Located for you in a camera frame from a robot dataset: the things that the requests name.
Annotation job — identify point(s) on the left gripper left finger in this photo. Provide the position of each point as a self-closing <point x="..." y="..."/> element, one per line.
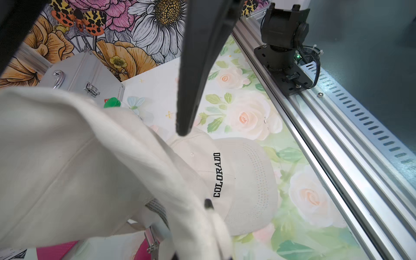
<point x="17" y="18"/>

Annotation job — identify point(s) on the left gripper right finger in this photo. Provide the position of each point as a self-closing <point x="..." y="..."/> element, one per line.
<point x="208" y="25"/>

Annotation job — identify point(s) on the white Colorado cap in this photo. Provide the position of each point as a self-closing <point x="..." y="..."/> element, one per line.
<point x="234" y="173"/>

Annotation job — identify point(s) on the plain white cap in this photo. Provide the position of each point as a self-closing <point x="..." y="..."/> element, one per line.
<point x="72" y="170"/>

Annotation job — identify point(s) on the pink cap front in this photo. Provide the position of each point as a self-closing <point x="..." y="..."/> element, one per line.
<point x="135" y="249"/>

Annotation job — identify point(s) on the silver first aid case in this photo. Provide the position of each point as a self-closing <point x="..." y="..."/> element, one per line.
<point x="86" y="75"/>

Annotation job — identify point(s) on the white bottle green lid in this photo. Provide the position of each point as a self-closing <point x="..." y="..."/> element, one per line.
<point x="112" y="102"/>

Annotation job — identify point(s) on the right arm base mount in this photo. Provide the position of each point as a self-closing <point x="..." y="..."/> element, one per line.
<point x="293" y="66"/>

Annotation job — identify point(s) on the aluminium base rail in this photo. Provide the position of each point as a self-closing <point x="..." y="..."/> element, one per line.
<point x="368" y="172"/>

